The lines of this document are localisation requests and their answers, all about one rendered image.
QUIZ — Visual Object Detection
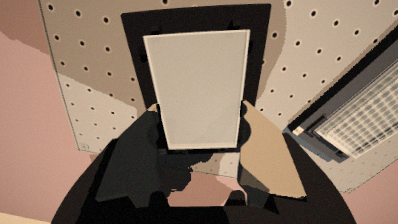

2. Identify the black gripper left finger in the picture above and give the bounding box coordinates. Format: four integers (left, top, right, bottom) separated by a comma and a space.
50, 103, 163, 224

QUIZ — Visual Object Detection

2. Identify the white multi-well plate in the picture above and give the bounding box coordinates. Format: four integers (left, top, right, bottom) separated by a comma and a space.
314, 57, 398, 158

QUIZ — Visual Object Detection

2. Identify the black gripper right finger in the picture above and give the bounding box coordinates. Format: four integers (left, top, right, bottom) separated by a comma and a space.
237, 100, 357, 224

